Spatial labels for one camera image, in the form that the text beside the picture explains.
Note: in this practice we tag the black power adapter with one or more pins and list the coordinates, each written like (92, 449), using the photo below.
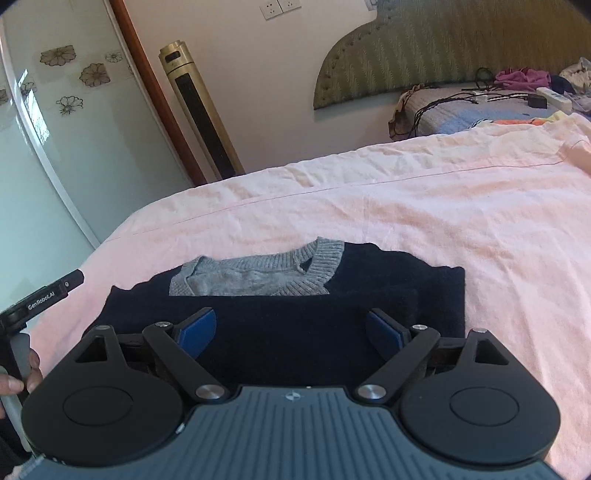
(538, 101)

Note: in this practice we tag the grey knitted sock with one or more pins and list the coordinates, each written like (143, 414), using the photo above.
(286, 332)

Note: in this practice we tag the purple clothes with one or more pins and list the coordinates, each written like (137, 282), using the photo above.
(521, 79)

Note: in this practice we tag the patterned white cloth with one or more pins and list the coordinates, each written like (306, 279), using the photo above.
(577, 74)

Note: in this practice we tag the gold tower air conditioner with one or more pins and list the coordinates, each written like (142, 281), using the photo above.
(198, 110)

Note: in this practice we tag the white wall socket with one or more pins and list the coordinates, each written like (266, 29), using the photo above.
(290, 4)
(271, 9)

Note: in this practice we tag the pile of clothes and pillows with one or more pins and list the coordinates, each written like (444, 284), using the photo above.
(461, 115)

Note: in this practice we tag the brown wooden door frame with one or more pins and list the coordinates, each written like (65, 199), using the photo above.
(152, 83)

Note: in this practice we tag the flower print glass wardrobe door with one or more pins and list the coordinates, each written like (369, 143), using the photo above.
(69, 161)

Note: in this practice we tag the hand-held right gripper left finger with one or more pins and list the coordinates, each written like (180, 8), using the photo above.
(199, 330)

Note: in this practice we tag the white power strip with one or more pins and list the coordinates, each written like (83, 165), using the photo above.
(554, 98)

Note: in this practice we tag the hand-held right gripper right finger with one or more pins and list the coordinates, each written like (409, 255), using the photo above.
(384, 334)

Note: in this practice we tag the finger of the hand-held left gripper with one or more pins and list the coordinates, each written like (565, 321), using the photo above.
(75, 280)

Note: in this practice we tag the person's left hand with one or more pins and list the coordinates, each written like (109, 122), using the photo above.
(33, 371)

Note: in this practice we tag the orange cloth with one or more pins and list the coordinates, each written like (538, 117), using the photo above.
(517, 122)

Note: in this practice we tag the yellow cloth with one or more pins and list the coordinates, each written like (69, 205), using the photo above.
(555, 117)

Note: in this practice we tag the green padded headboard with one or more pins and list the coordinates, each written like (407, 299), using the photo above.
(438, 41)

